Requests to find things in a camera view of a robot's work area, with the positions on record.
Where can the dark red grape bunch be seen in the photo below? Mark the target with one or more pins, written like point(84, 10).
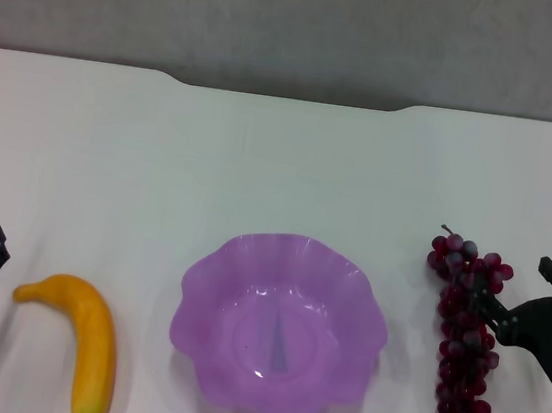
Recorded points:
point(461, 340)

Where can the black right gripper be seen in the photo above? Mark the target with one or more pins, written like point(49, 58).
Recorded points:
point(543, 325)

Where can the purple scalloped plastic bowl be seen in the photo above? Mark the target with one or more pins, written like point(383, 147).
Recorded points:
point(271, 286)

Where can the yellow plastic banana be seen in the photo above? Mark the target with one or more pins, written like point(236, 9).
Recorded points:
point(94, 330)

